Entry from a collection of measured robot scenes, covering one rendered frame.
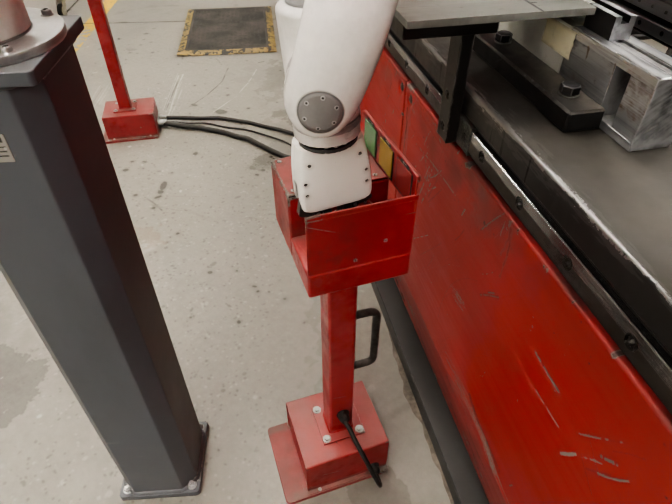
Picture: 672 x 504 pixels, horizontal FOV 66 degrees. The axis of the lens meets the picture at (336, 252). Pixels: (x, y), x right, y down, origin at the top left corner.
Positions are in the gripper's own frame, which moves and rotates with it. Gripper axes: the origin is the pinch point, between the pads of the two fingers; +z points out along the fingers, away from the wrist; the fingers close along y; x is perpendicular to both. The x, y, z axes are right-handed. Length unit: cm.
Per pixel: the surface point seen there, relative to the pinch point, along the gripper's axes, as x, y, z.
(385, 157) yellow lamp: -4.9, -9.7, -6.3
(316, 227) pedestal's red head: 4.9, 4.1, -5.3
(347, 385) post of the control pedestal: -2.3, 0.6, 44.7
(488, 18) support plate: -4.2, -23.9, -23.7
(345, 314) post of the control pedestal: -2.3, -0.5, 22.4
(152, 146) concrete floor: -168, 37, 71
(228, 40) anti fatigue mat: -285, -18, 75
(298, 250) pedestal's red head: -1.0, 6.0, 3.1
